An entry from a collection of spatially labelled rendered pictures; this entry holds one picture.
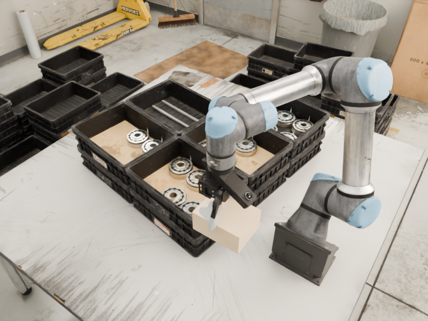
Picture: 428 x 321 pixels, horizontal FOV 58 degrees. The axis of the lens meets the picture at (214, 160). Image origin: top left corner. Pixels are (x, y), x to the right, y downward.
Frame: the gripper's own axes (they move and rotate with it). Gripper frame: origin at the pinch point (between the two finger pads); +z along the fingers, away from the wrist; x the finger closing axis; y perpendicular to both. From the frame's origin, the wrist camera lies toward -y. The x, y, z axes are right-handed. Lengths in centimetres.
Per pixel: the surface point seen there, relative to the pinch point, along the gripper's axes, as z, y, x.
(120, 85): 71, 175, -116
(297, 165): 36, 6, -71
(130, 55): 109, 262, -211
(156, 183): 26, 46, -18
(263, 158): 27, 17, -56
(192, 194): 26.5, 29.6, -20.9
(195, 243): 29.3, 15.5, -4.0
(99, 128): 23, 91, -28
